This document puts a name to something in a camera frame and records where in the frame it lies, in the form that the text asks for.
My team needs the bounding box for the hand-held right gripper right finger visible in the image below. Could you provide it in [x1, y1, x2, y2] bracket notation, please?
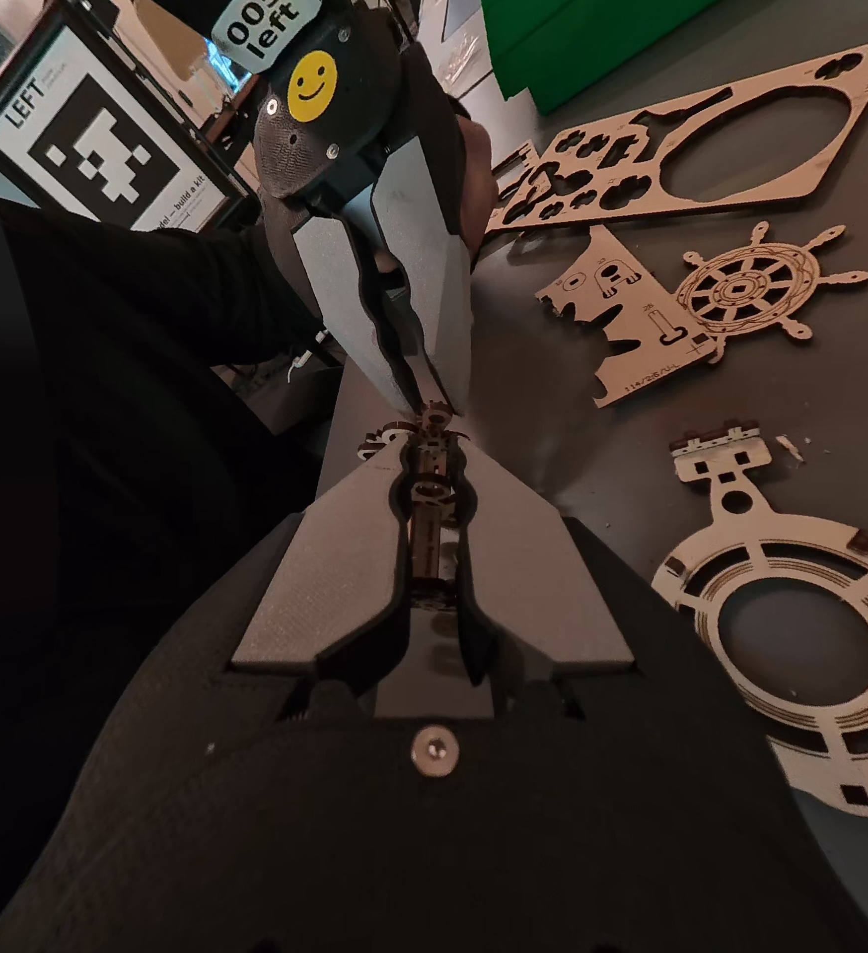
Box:
[452, 432, 636, 683]

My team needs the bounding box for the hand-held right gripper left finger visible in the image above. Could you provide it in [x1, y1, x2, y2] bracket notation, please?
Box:
[231, 443, 414, 693]

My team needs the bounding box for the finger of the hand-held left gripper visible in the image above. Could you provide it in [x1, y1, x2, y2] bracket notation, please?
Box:
[292, 214, 414, 412]
[370, 141, 474, 418]

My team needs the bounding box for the wooden shaft gear assembly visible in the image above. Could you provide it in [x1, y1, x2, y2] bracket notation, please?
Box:
[356, 402, 472, 606]

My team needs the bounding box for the wooden ring frame with stem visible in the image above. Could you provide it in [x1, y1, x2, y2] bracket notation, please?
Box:
[650, 420, 868, 818]

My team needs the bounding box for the person's left forearm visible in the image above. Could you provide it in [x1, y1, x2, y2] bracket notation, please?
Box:
[2, 208, 327, 388]

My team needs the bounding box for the person's left hand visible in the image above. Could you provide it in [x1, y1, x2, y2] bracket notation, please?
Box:
[456, 115, 498, 256]

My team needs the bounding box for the green box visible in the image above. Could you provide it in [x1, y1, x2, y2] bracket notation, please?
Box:
[482, 0, 748, 116]

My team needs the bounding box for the small wooden sheet fragment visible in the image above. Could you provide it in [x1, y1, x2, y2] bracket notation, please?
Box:
[534, 223, 722, 409]

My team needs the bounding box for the wooden ship wheel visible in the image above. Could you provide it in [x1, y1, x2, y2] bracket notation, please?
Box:
[676, 219, 868, 364]

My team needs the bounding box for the framed black white marker sign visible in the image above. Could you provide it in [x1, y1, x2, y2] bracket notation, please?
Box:
[0, 0, 260, 233]

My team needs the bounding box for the wooden sheet with oval hole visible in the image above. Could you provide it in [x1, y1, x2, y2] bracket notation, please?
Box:
[490, 33, 868, 235]

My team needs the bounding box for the white cable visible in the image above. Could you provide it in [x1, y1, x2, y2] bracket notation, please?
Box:
[281, 331, 331, 381]

